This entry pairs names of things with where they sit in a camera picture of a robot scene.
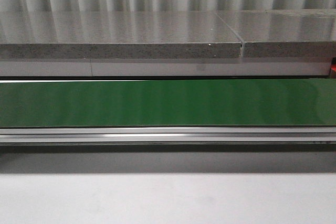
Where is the grey stone slab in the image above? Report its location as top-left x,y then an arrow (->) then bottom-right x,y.
1,11 -> 241,59
217,9 -> 335,58

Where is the green conveyor belt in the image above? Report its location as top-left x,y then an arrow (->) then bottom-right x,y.
1,78 -> 335,127

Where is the right grey stone slab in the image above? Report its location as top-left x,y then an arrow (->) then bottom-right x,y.
217,9 -> 335,58

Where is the left grey stone slab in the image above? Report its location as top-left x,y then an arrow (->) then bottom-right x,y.
1,11 -> 241,59

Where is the aluminium conveyor frame rail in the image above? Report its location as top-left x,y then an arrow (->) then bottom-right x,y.
1,126 -> 335,146

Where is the white base panel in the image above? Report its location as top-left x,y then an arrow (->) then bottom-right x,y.
1,57 -> 332,77

